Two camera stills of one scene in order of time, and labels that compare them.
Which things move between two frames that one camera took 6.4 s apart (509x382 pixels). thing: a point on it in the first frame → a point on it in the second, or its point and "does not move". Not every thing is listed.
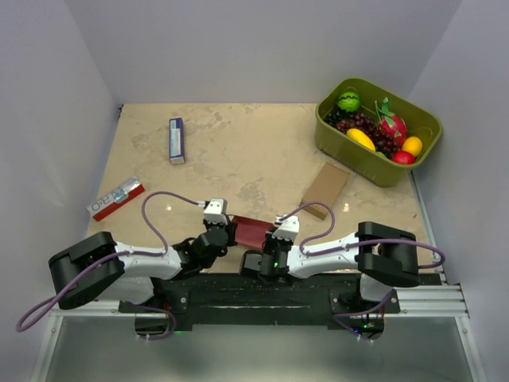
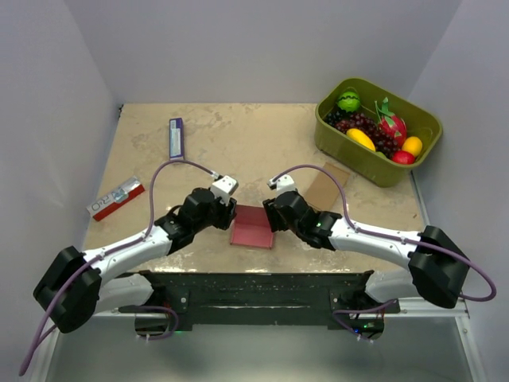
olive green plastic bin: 372,133 does not move
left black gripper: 231,228 → 227,213
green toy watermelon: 348,102 does not move
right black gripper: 270,239 → 276,224
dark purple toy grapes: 343,121 does not move
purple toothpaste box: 176,141 does not move
